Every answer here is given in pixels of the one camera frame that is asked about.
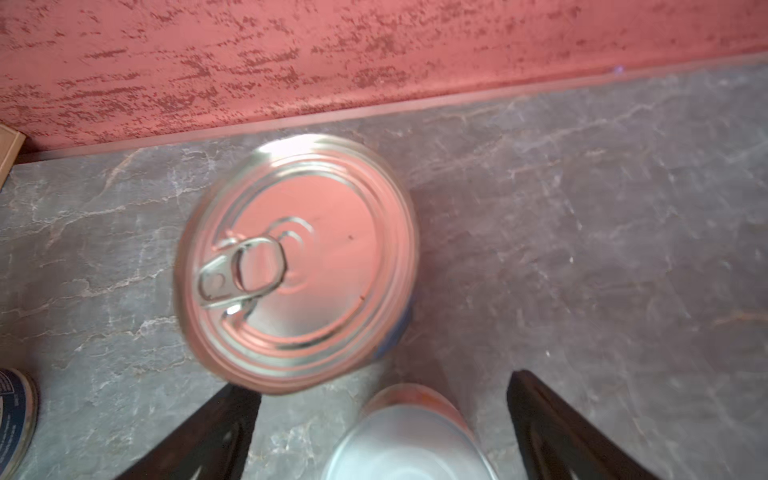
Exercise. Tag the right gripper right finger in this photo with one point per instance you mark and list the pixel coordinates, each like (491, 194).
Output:
(556, 442)

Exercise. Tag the blue Progresso soup can left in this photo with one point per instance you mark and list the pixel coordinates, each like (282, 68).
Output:
(19, 413)

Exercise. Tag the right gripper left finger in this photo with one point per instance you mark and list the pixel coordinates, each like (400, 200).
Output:
(213, 443)

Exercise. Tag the small pink can back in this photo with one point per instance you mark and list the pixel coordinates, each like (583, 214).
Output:
(409, 431)

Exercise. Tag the blue Progresso noodle soup can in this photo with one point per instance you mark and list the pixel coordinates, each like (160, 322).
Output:
(298, 265)

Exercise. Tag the peach plastic file organizer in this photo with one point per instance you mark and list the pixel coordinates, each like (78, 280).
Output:
(11, 142)

